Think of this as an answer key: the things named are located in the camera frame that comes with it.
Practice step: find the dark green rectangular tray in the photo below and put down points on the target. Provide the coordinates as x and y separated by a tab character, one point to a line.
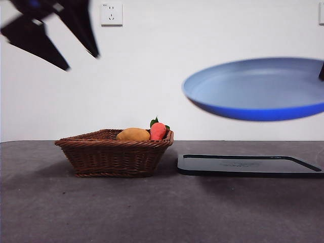
243	165

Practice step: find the white wall socket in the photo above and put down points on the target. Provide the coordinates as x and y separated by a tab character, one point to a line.
111	14

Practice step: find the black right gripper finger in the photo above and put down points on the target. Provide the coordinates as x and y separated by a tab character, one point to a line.
321	72

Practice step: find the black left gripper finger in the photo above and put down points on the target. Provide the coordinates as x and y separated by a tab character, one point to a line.
33	38
81	22

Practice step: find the light blue round plate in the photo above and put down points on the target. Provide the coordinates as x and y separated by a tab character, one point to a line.
253	86

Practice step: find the white wall plate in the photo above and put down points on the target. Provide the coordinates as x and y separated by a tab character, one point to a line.
321	14

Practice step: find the brown wicker basket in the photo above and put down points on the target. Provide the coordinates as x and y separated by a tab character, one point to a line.
111	159

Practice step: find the yellow-brown potato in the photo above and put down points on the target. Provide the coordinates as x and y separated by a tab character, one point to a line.
132	134

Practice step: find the orange carrot with green leaves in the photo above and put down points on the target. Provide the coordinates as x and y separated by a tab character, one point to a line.
157	131

